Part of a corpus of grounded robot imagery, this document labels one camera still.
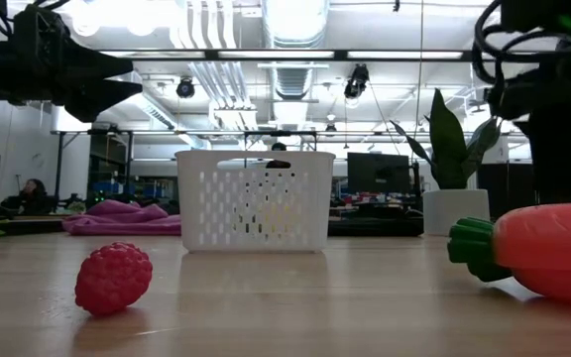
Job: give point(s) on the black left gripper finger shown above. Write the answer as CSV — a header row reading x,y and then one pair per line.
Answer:
x,y
102,99
94,64

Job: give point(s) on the red toy raspberry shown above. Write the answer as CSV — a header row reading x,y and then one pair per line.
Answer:
x,y
113,278

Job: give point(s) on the large orange toy carrot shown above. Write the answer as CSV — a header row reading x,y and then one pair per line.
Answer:
x,y
553,248

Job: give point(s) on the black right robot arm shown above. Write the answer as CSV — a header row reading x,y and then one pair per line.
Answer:
x,y
563,139

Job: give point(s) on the black track light fixture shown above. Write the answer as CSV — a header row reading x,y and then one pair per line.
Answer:
x,y
185,88
357,82

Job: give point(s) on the person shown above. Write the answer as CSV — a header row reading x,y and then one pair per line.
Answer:
x,y
279,147
33,191

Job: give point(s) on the purple cloth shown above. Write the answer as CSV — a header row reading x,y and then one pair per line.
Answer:
x,y
122,218

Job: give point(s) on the white perforated plastic basket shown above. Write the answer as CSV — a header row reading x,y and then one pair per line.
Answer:
x,y
189,208

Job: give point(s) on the black computer monitor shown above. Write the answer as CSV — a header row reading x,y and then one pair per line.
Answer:
x,y
377,173

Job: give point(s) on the green snake plant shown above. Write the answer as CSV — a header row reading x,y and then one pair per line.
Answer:
x,y
446,149

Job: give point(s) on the white plant pot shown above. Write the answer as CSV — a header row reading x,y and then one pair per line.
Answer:
x,y
456,210

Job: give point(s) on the silver ventilation duct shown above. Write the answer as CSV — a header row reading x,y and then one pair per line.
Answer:
x,y
293,20

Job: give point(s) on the black metal rig frame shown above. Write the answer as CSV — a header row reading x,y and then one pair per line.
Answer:
x,y
340,54

